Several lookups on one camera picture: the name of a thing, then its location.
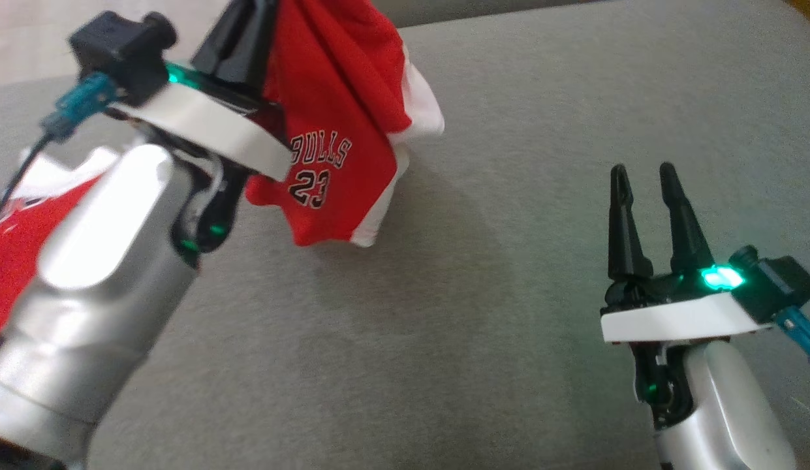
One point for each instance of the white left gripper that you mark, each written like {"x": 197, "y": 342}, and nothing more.
{"x": 215, "y": 127}

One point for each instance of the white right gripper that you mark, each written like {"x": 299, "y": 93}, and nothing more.
{"x": 672, "y": 320}

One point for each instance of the red Bulls 23 shorts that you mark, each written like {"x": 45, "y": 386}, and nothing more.
{"x": 339, "y": 104}

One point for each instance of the red white Bulls jersey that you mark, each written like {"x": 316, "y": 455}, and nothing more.
{"x": 13, "y": 241}

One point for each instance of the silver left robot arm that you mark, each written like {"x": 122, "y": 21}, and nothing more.
{"x": 98, "y": 287}

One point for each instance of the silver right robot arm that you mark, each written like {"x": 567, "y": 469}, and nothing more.
{"x": 724, "y": 411}

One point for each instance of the large yellow sofa back cushion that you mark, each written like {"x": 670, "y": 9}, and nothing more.
{"x": 808, "y": 10}

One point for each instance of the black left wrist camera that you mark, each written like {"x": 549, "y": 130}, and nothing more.
{"x": 124, "y": 49}

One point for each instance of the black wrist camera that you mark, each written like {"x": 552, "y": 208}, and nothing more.
{"x": 124, "y": 49}
{"x": 777, "y": 284}

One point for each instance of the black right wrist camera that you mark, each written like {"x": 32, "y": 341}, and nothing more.
{"x": 777, "y": 284}

